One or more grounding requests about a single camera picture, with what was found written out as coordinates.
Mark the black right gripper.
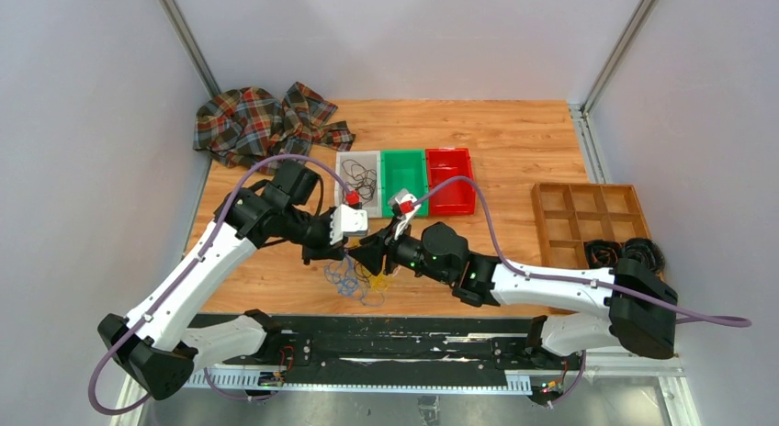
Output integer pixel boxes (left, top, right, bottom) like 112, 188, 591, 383
349, 216, 452, 286

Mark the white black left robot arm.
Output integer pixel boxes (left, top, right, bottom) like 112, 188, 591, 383
98, 155, 367, 400

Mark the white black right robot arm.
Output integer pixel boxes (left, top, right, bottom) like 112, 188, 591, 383
349, 222, 678, 368

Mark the white plastic bin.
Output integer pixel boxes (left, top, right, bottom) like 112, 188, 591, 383
335, 151, 383, 219

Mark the green plastic bin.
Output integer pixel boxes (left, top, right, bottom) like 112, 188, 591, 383
380, 149, 429, 219

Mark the red plastic bin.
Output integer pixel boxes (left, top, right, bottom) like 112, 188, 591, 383
424, 147, 477, 219

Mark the plaid flannel cloth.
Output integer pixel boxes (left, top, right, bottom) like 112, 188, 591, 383
193, 82, 356, 168

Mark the wooden compartment tray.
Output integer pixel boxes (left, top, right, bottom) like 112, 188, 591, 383
531, 183, 665, 275

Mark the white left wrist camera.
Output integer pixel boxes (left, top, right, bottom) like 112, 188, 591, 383
330, 204, 369, 245

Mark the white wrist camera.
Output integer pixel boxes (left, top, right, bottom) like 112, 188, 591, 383
330, 204, 369, 245
388, 188, 421, 240

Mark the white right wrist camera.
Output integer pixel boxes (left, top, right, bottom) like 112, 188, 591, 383
388, 188, 421, 240

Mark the brown cable in bin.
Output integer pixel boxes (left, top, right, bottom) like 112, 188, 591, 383
338, 158, 379, 206

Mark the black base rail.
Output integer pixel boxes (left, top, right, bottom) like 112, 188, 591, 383
130, 313, 689, 406

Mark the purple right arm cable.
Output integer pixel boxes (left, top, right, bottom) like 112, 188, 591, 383
398, 175, 752, 329

